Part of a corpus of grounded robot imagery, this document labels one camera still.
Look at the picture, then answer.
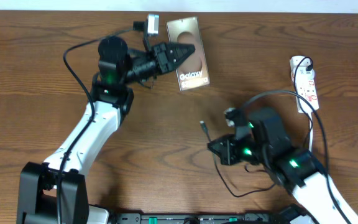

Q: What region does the bronze Galaxy smartphone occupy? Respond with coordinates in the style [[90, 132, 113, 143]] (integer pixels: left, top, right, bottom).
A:
[[167, 17, 210, 91]]

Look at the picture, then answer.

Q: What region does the black charger cable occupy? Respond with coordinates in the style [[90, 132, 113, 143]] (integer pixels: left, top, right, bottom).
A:
[[199, 55, 315, 198]]

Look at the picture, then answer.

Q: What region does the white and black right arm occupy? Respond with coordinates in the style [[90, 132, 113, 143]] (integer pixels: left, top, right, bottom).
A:
[[207, 108, 358, 223]]

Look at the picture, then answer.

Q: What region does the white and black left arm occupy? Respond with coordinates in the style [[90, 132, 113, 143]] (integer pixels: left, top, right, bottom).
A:
[[16, 35, 195, 223]]

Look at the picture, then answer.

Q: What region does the white USB charger adapter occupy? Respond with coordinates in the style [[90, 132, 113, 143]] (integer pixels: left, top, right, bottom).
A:
[[290, 55, 315, 80]]

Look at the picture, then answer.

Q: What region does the white power strip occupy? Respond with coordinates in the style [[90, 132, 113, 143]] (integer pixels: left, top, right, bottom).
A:
[[291, 75, 319, 110]]

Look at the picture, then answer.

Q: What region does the white power strip cord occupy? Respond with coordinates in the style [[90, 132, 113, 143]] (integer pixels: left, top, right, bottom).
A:
[[308, 112, 315, 153]]

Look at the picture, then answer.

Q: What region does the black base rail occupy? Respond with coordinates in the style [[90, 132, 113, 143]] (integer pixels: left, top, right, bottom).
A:
[[87, 212, 291, 224]]

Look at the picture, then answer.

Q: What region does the black left camera cable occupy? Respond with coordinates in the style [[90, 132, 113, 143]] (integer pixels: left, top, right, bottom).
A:
[[56, 21, 150, 224]]

